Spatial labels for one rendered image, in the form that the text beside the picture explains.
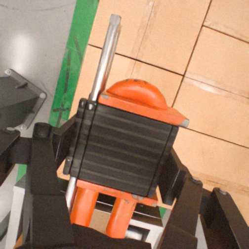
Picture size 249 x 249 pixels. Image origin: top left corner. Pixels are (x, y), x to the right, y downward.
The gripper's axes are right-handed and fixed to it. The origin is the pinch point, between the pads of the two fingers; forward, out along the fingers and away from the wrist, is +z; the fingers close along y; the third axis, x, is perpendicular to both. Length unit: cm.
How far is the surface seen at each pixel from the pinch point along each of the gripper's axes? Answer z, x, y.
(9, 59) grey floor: 120, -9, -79
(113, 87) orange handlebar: 0.1, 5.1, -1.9
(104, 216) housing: 2.6, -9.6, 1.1
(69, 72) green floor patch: 120, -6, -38
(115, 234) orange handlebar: -0.4, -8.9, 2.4
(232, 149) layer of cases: 66, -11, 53
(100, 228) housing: 0.7, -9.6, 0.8
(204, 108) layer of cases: 66, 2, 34
